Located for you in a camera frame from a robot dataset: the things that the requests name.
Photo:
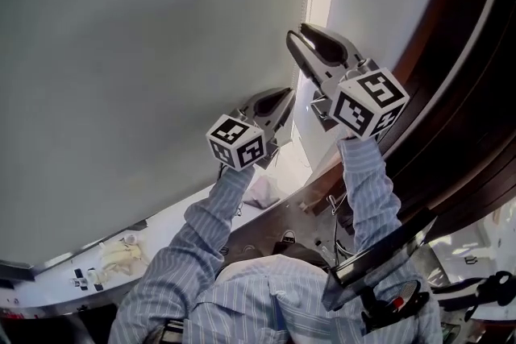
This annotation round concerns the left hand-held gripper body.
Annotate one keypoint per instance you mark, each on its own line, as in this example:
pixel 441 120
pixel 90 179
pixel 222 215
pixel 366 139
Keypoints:
pixel 238 145

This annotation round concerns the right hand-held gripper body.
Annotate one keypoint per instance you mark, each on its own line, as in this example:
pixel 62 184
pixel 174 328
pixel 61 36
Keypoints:
pixel 363 104

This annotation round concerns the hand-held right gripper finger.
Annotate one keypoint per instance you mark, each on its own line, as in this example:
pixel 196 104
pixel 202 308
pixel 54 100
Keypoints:
pixel 340 42
pixel 310 66

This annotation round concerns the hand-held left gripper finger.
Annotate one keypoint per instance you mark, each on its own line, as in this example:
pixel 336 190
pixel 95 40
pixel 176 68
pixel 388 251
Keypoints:
pixel 284 114
pixel 253 106

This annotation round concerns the grey roller blind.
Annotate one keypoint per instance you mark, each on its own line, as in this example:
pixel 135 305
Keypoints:
pixel 141 72

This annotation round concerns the person's right forearm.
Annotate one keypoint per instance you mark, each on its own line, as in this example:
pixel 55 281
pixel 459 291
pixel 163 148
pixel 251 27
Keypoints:
pixel 369 193

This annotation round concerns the person's left forearm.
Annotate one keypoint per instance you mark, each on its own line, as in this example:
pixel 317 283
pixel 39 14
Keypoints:
pixel 201 229

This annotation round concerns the pale crumpled cloth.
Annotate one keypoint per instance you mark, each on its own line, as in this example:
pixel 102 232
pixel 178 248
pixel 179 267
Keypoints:
pixel 262 191

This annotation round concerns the person's right shoe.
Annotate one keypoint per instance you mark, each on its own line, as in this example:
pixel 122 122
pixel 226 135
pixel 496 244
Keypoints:
pixel 289 235

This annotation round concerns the person's legs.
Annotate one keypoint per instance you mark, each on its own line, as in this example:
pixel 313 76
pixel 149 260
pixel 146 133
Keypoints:
pixel 298 251

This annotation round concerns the small white cup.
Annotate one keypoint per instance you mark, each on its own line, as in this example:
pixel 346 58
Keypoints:
pixel 131 239

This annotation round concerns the person's striped shirt torso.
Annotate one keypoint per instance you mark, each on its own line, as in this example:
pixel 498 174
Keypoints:
pixel 250 306

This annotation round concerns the cream fabric bag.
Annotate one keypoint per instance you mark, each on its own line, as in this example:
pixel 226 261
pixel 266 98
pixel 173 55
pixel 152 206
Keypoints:
pixel 121 258

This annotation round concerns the white desk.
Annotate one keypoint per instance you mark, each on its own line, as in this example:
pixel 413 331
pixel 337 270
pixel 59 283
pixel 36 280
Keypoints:
pixel 459 249

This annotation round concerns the small clear bottle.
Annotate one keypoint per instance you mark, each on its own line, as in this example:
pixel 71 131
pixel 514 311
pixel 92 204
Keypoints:
pixel 92 274

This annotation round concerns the small black white device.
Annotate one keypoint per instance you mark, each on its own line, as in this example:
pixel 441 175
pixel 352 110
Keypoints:
pixel 98 285
pixel 79 280

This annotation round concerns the black office chair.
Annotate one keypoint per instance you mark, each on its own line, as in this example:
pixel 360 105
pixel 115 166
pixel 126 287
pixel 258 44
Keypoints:
pixel 500 282

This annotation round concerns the white windowsill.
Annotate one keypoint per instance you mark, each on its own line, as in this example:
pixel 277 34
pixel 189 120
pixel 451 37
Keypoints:
pixel 48 286

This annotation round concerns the black mount with red button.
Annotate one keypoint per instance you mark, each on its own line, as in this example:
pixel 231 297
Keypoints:
pixel 387 310

